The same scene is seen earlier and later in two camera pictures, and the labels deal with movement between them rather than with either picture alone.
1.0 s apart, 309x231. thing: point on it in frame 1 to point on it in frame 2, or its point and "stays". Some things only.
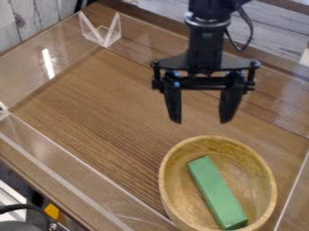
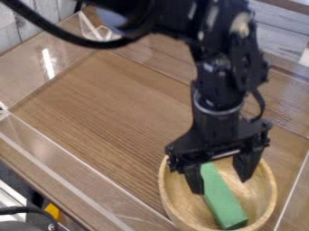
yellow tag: (53, 210) stays
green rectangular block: (217, 193) stays
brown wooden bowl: (244, 171) stays
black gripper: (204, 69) to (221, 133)
